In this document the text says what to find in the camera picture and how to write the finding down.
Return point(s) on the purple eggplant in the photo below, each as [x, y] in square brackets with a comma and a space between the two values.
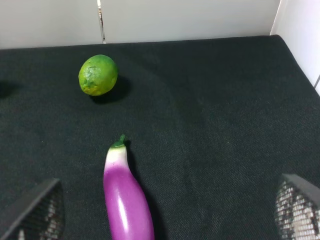
[127, 208]

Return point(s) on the black fabric mat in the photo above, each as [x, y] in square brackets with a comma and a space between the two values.
[210, 126]

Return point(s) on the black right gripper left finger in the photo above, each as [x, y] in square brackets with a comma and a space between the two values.
[38, 215]

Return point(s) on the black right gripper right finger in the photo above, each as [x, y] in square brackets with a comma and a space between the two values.
[297, 209]

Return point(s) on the green lime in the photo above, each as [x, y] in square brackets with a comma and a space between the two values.
[98, 75]

